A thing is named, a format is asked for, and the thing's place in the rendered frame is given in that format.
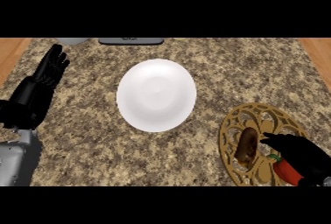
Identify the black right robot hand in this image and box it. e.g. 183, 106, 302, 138
258, 132, 331, 187

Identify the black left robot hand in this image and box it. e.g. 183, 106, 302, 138
0, 44, 70, 130

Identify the red bell pepper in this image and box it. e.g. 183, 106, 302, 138
265, 153, 305, 186

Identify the gold openwork round placemat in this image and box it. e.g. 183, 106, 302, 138
218, 102, 307, 187

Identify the white oval plate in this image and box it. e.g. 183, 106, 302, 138
115, 59, 197, 133

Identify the brown potato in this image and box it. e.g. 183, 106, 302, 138
233, 127, 259, 165

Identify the pale grey round object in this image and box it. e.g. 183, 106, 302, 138
54, 38, 90, 46

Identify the dark grey flat appliance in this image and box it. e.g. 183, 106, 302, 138
97, 38, 165, 46

